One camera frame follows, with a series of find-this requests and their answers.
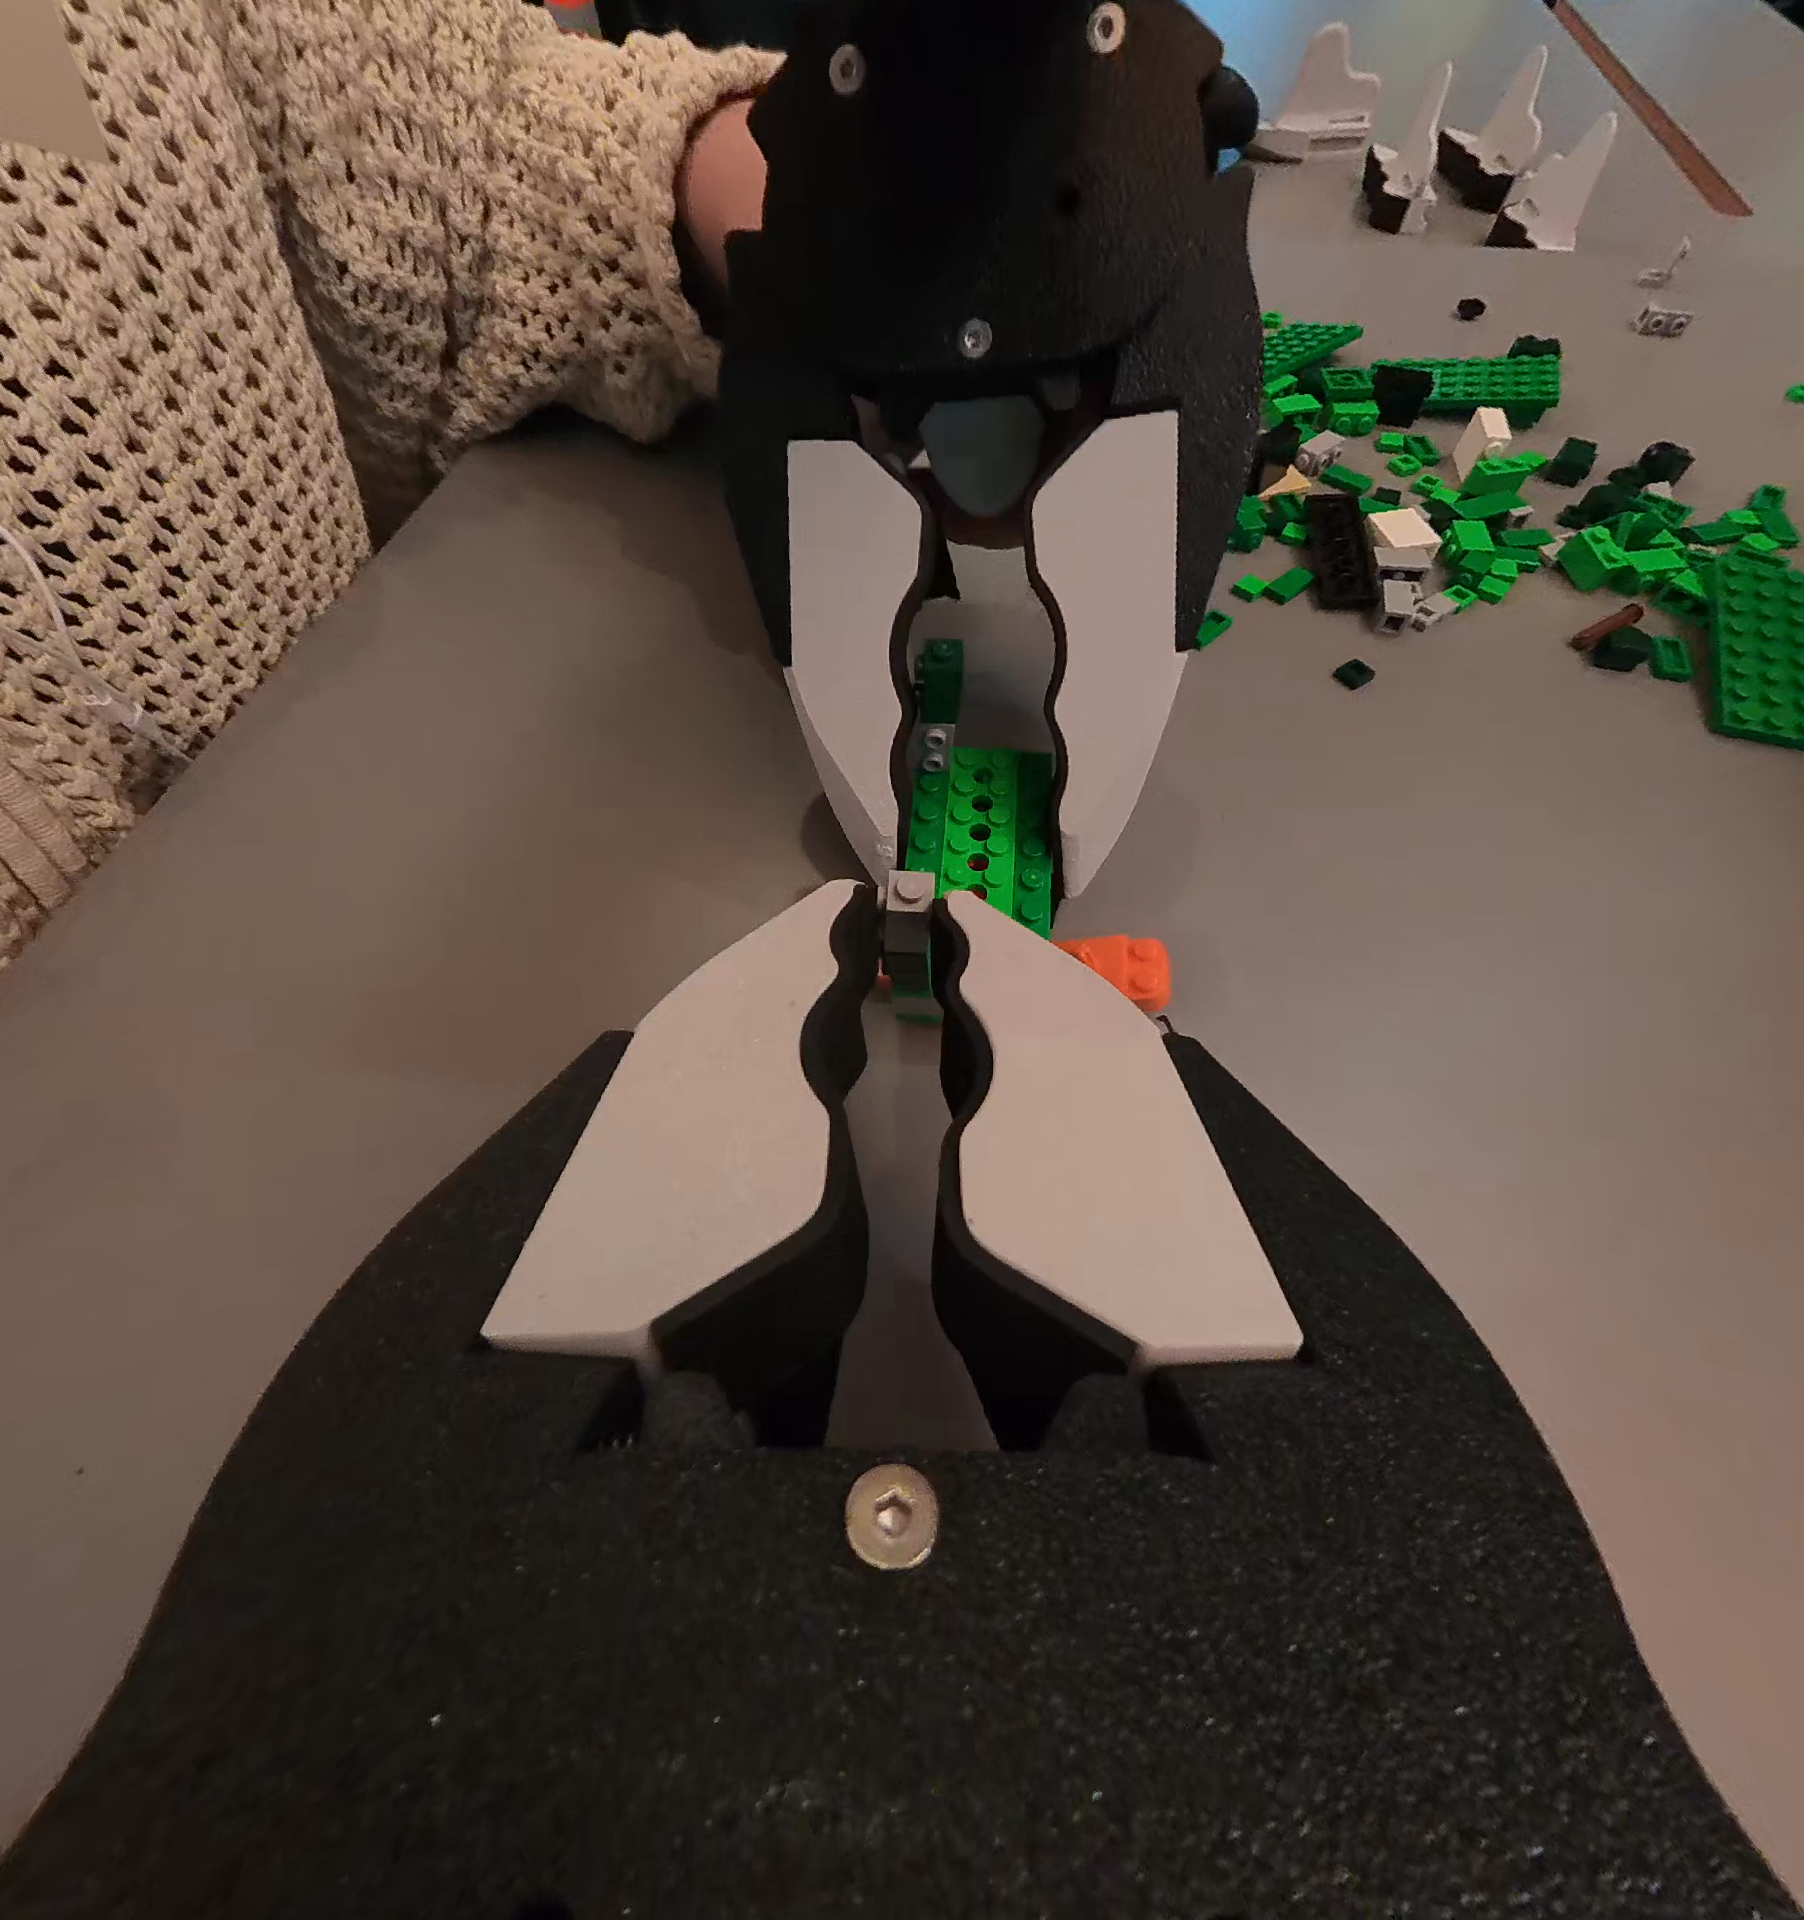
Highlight brown strip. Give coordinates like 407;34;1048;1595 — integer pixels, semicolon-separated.
1554;0;1757;219

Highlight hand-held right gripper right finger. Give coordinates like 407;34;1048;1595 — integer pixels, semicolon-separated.
931;896;1306;1407

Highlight person's knitted sweater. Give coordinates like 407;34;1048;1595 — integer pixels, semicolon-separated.
0;0;382;1027

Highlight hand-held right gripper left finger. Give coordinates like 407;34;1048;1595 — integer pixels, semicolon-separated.
476;879;879;1407

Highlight green lego build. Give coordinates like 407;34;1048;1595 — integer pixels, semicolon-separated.
873;636;1065;1034

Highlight pile of loose lego pieces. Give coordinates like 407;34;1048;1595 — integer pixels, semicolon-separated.
1192;308;1804;760

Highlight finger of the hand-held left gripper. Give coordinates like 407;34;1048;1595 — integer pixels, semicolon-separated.
1018;402;1183;904
786;436;937;888

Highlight orange brick separator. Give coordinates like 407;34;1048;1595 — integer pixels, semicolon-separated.
1054;930;1180;1014

